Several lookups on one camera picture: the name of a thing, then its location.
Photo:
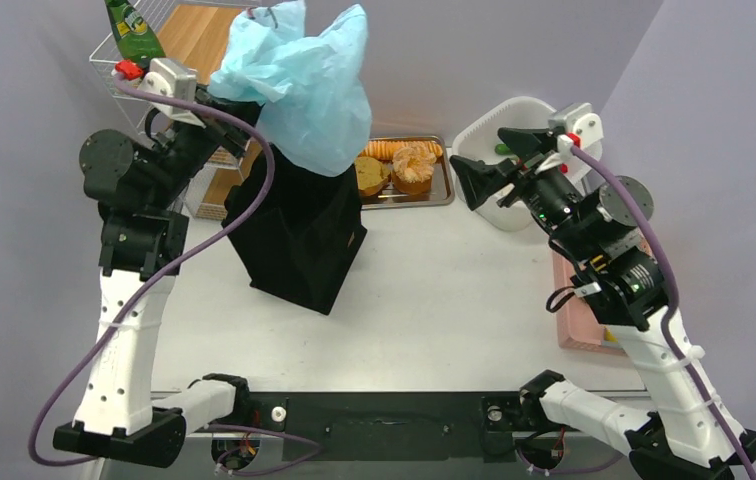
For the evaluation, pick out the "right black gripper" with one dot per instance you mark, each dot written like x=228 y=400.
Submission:
x=480 y=179

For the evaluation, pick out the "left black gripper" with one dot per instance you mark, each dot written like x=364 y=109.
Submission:
x=218 y=131

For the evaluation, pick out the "blue printed plastic bag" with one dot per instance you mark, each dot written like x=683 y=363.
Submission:
x=314 y=108

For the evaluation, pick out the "green glass Perrier bottle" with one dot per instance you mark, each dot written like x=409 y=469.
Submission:
x=134 y=38

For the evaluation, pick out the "black fabric tote bag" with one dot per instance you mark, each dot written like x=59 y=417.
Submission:
x=302 y=240

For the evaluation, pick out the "yellow lemon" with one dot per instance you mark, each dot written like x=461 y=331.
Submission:
x=609 y=337

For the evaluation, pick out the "green chili pepper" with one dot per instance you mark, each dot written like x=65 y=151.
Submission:
x=503 y=149

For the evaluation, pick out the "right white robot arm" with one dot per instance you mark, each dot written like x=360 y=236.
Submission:
x=599 y=223

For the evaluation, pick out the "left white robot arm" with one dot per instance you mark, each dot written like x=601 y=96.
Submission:
x=143 y=245

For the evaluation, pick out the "white plastic basin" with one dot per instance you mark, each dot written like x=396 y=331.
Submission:
x=478 y=140

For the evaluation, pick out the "steel tray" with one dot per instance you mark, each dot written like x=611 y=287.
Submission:
x=442 y=191

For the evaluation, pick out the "row of orange crackers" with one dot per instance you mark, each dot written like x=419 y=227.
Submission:
x=384 y=150

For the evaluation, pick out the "brown bread slice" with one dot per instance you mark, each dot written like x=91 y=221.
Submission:
x=372 y=174

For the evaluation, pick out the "pink plastic basket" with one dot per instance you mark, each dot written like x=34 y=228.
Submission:
x=576 y=326

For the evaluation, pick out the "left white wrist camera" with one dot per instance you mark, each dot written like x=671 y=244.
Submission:
x=167 y=84

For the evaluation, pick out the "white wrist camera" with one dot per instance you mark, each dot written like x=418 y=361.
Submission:
x=576 y=124
x=167 y=84

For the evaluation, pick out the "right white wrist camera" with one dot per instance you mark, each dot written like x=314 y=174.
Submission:
x=576 y=124

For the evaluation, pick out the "white wire wooden shelf rack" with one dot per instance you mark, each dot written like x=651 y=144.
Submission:
x=194 y=33

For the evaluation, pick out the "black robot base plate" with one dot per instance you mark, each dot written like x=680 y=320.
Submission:
x=409 y=426

